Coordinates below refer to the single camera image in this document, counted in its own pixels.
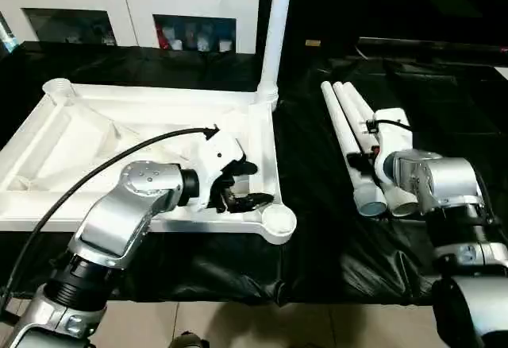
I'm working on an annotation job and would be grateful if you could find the white plastic table leg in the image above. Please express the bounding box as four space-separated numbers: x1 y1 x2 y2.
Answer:
320 81 388 218
332 82 422 218
343 83 414 158
255 0 297 111

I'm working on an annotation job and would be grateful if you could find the white plastic table top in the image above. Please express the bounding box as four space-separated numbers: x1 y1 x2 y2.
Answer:
0 79 299 246

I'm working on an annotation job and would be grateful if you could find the black work mat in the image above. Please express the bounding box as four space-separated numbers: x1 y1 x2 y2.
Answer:
0 42 508 307

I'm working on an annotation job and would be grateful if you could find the black left robot foot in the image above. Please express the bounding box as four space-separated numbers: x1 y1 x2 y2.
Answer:
171 331 209 348

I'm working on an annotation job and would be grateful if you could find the black furniture with yellow label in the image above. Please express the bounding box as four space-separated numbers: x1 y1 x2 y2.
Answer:
258 0 508 56

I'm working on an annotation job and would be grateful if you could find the white cabinet with glass doors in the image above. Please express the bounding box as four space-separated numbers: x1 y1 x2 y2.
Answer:
0 0 262 54

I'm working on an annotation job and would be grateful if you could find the blue and white stick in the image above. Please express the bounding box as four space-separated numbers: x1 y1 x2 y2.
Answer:
0 13 21 54

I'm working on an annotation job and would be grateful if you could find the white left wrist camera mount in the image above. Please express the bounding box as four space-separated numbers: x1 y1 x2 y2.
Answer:
190 131 246 211

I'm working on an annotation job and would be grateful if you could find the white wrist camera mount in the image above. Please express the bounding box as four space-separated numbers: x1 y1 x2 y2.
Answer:
366 107 413 159
190 131 246 211

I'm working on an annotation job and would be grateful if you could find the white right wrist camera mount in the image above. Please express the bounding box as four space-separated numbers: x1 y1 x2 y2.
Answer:
366 107 413 159

